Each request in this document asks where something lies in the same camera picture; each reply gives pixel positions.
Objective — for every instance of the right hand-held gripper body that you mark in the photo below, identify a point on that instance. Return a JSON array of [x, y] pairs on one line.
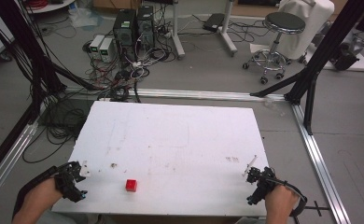
[[264, 182]]

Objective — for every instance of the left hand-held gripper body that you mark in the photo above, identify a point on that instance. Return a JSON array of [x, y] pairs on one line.
[[68, 183]]

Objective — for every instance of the person's right hand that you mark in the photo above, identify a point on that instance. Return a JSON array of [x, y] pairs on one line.
[[281, 200]]

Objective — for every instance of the person's left hand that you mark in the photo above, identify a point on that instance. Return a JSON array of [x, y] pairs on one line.
[[44, 196]]

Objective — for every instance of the red cube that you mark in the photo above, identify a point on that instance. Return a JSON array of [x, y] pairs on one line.
[[131, 185]]

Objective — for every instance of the white power strip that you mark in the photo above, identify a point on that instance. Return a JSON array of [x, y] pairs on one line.
[[137, 64]]

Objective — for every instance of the white power supply box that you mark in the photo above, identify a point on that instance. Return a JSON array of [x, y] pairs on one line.
[[96, 44], [107, 49]]

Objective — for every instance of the white desk leg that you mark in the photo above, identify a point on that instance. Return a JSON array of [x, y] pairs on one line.
[[227, 31], [177, 34]]

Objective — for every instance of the large black computer tower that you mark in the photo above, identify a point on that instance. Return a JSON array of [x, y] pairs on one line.
[[124, 31]]

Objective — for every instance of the black machine on white board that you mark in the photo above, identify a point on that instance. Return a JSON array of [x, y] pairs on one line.
[[346, 56]]

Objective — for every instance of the black round swivel stool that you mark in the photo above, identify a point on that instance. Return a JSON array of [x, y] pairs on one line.
[[284, 23]]

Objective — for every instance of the flat black box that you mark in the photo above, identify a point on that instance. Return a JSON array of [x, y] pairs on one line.
[[213, 22]]

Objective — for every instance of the white cloth cover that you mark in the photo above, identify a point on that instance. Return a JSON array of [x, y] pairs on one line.
[[307, 28]]

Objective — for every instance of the white floor board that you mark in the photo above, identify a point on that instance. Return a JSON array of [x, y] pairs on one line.
[[362, 63]]

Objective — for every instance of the clear plastic bag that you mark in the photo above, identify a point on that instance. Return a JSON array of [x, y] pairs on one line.
[[83, 17]]

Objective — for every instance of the slim black computer tower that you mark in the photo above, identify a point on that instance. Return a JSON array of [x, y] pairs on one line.
[[146, 26]]

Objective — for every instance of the round white table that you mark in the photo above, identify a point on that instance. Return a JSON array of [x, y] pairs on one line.
[[51, 5]]

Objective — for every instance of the aluminium floor rail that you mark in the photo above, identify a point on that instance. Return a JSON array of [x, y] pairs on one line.
[[6, 165], [202, 94], [320, 165]]

